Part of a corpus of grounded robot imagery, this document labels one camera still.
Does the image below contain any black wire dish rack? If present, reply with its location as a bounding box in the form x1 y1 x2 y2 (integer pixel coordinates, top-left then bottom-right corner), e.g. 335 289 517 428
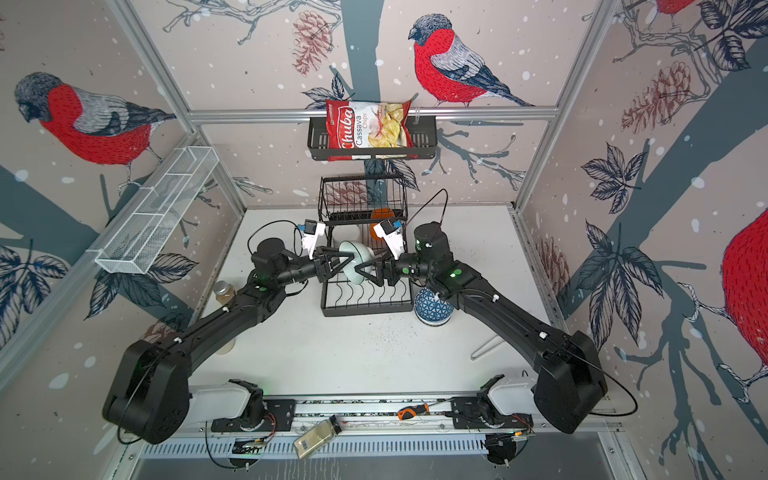
318 174 413 317

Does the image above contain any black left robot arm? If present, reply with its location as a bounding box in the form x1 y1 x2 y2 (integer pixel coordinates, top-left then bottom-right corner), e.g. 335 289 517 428
102 238 353 444

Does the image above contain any red cassava chips bag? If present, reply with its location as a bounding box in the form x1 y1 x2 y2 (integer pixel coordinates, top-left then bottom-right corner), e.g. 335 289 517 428
326 100 413 150

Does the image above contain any light green glazed bowl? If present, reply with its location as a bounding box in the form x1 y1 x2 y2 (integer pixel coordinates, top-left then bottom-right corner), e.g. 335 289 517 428
338 241 374 285

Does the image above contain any beige electronic box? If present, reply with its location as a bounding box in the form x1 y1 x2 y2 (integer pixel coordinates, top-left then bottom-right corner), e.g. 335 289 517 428
294 416 342 459

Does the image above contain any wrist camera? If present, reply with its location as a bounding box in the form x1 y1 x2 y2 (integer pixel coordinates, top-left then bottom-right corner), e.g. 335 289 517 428
299 219 326 259
374 219 406 260

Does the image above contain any black wall basket shelf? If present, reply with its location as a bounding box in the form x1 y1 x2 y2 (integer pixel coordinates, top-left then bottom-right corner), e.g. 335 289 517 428
307 117 437 161

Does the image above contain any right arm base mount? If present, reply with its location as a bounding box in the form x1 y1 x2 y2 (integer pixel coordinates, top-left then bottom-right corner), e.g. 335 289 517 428
446 374 534 467

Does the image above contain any white wire wall shelf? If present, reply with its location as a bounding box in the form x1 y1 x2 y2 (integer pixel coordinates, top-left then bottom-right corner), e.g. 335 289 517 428
95 146 219 274

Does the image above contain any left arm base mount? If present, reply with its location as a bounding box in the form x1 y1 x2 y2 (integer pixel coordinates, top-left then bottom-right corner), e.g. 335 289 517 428
210 379 297 434

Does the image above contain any blue patterned bowl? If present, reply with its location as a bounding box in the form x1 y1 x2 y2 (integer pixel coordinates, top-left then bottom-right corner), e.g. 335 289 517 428
413 287 455 327

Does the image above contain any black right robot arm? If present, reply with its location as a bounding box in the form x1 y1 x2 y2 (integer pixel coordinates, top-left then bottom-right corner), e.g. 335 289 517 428
355 222 608 434

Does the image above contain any small jar with brown contents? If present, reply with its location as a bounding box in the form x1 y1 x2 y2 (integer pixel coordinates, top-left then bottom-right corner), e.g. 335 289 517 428
213 280 236 305

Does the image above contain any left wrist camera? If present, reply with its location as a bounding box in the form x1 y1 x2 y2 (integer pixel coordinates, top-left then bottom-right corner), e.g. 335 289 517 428
299 219 326 259

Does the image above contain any orange handled screwdriver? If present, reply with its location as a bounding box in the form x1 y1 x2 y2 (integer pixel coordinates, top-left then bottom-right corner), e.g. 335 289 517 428
397 403 430 421

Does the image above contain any orange glass bowl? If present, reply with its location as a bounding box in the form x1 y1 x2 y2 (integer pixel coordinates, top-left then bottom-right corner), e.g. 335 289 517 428
369 207 395 240

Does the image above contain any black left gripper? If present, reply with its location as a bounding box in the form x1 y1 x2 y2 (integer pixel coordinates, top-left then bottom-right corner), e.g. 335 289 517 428
275 246 353 289

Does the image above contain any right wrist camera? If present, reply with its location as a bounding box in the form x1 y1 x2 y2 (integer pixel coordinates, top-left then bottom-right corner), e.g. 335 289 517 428
374 219 406 260

